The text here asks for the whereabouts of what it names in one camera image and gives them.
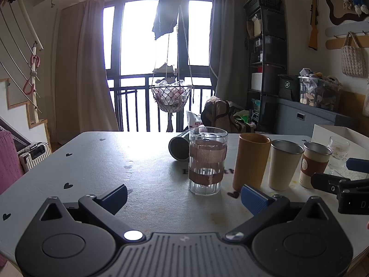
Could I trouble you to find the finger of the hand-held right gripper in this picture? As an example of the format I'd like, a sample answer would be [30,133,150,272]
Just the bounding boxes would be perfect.
[346,158,369,174]
[311,172,369,194]

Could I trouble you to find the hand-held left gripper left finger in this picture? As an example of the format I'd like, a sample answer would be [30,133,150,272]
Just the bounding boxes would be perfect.
[35,184,146,242]

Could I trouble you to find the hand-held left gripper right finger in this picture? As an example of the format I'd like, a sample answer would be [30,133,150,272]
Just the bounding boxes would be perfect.
[224,184,335,242]

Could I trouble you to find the dark green cup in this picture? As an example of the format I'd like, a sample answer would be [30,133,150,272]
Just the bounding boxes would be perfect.
[168,130,191,162]

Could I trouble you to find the steel cup with brown sleeve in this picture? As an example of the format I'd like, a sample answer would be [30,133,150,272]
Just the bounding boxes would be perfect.
[299,142,333,190]

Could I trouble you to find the tall wooden cup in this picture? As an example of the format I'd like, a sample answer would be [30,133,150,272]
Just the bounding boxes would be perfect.
[232,133,272,193]

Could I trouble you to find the cream metal cup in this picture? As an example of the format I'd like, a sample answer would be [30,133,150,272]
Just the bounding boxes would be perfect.
[268,140,305,191]

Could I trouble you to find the glass cup with brown sleeve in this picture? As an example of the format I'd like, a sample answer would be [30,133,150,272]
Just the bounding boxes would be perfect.
[188,126,228,196]

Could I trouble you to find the clear stemmed glass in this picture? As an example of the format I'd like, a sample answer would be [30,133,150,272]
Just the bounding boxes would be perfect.
[327,136,351,176]

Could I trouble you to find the white paper box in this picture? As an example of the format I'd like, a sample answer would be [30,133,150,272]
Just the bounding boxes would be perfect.
[311,124,369,181]

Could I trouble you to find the grey cabinet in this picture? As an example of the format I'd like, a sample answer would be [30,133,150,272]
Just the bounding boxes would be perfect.
[273,97,359,137]

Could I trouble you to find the clear plastic storage box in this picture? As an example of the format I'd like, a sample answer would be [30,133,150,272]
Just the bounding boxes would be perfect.
[299,76,342,112]

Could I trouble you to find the green bag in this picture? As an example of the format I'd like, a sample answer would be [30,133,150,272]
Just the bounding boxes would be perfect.
[233,109,252,134]

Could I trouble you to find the white hard case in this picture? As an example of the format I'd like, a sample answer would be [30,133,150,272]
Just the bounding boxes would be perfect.
[18,142,48,173]

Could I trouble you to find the brown backpack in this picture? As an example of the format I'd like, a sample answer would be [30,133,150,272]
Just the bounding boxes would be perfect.
[201,96,235,133]

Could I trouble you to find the black balcony railing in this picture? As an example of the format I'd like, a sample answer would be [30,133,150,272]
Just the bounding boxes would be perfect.
[107,73,217,133]

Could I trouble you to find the white plastic bag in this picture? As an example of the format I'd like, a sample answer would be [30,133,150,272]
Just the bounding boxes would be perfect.
[186,110,205,131]

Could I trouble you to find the knitted cream bag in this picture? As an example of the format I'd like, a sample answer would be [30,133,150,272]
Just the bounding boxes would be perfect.
[341,31,369,77]

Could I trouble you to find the pink cloth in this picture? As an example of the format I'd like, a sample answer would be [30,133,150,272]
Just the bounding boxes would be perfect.
[0,130,25,194]

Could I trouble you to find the hanging net basket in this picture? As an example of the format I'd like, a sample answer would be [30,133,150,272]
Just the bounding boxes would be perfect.
[149,78,194,113]

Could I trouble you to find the black shelf rack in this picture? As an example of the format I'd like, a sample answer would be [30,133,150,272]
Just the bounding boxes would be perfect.
[244,2,288,135]

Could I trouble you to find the beige curtain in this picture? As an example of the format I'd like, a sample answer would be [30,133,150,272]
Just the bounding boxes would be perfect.
[58,0,120,135]

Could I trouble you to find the hanging shoes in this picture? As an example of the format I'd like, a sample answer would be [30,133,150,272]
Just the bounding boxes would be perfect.
[152,63,178,75]

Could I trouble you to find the pink hook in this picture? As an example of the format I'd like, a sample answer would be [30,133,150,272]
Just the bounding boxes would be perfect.
[24,54,41,95]

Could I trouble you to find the toy rifle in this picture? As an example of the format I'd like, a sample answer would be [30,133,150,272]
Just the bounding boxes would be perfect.
[308,0,321,51]

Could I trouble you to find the grey curtain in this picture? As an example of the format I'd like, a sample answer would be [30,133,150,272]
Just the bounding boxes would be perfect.
[208,0,252,108]

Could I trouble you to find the dark hanging garment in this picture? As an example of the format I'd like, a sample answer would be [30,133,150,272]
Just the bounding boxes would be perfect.
[152,0,183,40]

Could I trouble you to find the wall coat rack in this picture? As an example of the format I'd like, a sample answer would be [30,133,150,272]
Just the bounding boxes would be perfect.
[325,24,369,50]

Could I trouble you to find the wooden wall decoration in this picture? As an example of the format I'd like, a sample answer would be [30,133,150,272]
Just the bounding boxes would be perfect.
[321,0,369,25]

